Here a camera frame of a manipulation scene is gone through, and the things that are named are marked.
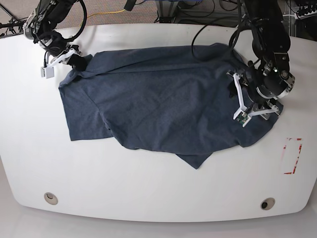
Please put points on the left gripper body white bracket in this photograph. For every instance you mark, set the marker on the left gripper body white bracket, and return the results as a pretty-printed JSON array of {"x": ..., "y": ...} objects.
[{"x": 249, "y": 99}]

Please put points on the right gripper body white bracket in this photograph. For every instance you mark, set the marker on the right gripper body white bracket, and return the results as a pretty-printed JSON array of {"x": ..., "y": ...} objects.
[{"x": 63, "y": 57}]

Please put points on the dark blue T-shirt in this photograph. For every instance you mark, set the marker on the dark blue T-shirt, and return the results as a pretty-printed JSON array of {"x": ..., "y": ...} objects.
[{"x": 160, "y": 99}]

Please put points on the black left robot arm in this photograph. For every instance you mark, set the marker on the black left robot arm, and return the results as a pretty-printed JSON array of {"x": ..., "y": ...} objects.
[{"x": 267, "y": 79}]

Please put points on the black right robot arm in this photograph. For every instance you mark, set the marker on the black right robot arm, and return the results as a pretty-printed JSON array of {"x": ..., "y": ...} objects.
[{"x": 40, "y": 27}]

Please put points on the red tape rectangle marking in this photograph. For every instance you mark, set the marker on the red tape rectangle marking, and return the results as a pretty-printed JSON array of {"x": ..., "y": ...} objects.
[{"x": 290, "y": 155}]

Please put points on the black tripod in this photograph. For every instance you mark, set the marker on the black tripod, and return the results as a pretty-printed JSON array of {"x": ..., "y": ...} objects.
[{"x": 14, "y": 26}]

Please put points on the right table grommet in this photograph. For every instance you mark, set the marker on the right table grommet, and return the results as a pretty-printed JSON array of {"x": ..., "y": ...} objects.
[{"x": 267, "y": 204}]

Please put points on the table grommet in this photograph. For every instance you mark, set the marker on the table grommet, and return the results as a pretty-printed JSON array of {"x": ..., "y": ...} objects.
[
  {"x": 267, "y": 204},
  {"x": 50, "y": 198}
]

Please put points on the left table grommet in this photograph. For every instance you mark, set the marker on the left table grommet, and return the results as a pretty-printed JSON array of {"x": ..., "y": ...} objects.
[{"x": 50, "y": 198}]

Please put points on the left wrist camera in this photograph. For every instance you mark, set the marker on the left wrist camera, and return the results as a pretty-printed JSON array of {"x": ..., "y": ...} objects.
[{"x": 242, "y": 117}]

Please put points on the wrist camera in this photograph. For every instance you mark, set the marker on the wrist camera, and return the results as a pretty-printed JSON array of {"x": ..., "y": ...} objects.
[
  {"x": 47, "y": 72},
  {"x": 242, "y": 117}
]

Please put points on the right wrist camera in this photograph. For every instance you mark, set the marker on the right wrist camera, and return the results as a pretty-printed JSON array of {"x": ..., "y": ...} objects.
[{"x": 47, "y": 72}]

